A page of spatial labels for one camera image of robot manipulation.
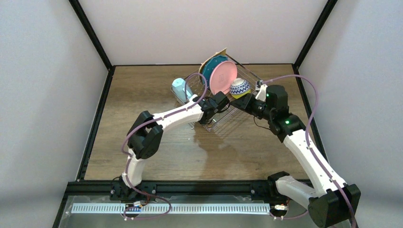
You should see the light blue mug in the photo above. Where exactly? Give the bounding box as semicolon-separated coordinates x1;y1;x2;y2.
172;78;193;103

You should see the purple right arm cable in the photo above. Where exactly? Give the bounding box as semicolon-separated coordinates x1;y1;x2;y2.
256;74;358;228

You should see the pink round plate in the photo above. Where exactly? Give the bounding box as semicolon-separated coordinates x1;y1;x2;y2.
209;61;238;95

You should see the white slotted cable duct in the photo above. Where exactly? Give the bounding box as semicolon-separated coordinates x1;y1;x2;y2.
70;203;270;215

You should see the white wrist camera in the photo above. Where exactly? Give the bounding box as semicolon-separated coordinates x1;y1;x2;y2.
255;80;268;102

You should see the bamboo pattern square plate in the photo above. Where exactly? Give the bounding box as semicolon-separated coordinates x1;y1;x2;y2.
198;48;228;82

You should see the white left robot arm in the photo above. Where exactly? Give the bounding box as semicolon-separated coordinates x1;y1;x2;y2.
121;92;230;188

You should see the teal polka dot plate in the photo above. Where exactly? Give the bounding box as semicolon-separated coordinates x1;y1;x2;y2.
201;55;228;88

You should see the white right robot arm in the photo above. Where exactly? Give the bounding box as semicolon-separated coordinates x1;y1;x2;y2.
230;85;361;228

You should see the lime green bowl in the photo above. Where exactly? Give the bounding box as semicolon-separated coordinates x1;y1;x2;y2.
230;78;251;99

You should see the black aluminium frame rail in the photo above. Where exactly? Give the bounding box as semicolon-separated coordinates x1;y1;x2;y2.
52;179;360;228

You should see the metal wire dish rack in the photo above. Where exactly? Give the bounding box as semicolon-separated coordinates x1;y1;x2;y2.
171;54;264;133

